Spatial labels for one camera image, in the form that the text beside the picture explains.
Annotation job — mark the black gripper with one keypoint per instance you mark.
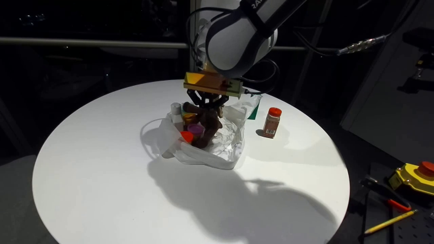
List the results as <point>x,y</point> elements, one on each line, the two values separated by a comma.
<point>210,95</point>

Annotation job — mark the brown plush teddy bear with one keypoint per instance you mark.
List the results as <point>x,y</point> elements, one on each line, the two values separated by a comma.
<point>208,124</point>

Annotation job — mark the dough tub with yellow lid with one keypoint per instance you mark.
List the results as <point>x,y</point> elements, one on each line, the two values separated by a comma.
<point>189,117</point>

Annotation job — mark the green carton box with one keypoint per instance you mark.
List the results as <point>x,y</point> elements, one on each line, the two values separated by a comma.
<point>256,109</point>

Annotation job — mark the spice jar with red lid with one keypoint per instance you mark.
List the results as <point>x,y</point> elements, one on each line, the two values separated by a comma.
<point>273,122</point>

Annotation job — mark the dough tub with purple lid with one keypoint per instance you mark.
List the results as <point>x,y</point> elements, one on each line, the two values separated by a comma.
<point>197,130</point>

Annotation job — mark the white plastic bag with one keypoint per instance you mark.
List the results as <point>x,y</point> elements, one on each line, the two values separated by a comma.
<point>226,149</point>

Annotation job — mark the grey horizontal window railing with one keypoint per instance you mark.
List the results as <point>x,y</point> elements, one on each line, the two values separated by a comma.
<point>90,42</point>

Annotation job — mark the grey cabinet panel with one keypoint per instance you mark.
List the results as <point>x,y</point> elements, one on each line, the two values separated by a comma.
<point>394,103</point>

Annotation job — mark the yellow emergency stop button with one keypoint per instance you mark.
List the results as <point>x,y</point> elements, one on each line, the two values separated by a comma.
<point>414,176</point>

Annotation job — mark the yellow pencil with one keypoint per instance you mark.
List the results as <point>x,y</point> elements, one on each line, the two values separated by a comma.
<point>391,221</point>

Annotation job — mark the yellow wrist camera box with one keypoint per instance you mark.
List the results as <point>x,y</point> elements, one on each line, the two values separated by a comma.
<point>212,83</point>

